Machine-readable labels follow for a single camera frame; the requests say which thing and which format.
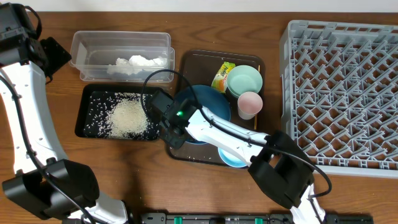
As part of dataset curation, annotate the dark blue plate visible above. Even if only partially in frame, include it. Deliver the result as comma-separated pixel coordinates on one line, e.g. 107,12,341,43
174,85,231,144

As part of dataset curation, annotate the white tissue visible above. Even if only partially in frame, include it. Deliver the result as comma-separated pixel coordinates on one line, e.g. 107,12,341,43
107,55,167,75

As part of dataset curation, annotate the pile of rice grains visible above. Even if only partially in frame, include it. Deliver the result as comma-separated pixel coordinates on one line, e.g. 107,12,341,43
83,91,159,141

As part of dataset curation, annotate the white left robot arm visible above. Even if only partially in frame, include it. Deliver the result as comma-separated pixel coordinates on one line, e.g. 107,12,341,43
1,2,131,223

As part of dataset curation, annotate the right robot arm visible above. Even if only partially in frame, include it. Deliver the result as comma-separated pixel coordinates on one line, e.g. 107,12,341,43
146,91,326,223

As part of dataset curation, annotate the black waste tray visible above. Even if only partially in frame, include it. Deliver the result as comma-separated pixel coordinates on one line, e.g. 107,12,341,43
75,84,160,138

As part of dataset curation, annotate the grey dishwasher rack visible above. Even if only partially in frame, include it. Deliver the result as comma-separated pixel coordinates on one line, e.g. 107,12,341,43
279,20,397,179

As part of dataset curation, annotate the dark brown serving tray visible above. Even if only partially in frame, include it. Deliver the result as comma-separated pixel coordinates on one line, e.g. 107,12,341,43
165,50,266,167

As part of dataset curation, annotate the yellow green snack wrapper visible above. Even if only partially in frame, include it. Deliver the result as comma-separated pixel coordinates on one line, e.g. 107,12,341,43
211,62,236,93

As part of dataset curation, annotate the light blue bowl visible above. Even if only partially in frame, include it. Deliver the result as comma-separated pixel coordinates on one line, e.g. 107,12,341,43
218,148,247,168

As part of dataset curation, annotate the pink cup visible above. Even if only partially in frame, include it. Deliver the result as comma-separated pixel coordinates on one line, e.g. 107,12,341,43
238,91,263,120

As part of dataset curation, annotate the mint green bowl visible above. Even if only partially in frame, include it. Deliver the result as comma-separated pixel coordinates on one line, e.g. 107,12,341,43
226,65,263,98

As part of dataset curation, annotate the wooden chopstick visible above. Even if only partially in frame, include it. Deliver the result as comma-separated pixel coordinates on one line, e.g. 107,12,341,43
253,64,261,130

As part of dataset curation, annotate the clear plastic bin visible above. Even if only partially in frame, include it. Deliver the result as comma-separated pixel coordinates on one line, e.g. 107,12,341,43
70,30,175,83

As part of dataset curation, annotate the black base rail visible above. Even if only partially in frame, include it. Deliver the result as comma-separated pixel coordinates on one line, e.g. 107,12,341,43
139,213,374,224

